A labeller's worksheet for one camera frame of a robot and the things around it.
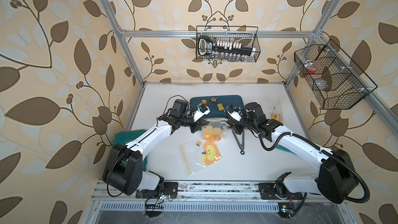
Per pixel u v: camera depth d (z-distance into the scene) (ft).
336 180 1.31
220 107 3.44
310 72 2.70
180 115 2.18
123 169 1.39
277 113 3.27
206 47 2.79
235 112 2.28
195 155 2.85
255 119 2.06
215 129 2.98
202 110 2.28
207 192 2.49
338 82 2.38
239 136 3.00
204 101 3.55
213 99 3.56
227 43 2.70
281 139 1.75
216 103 3.53
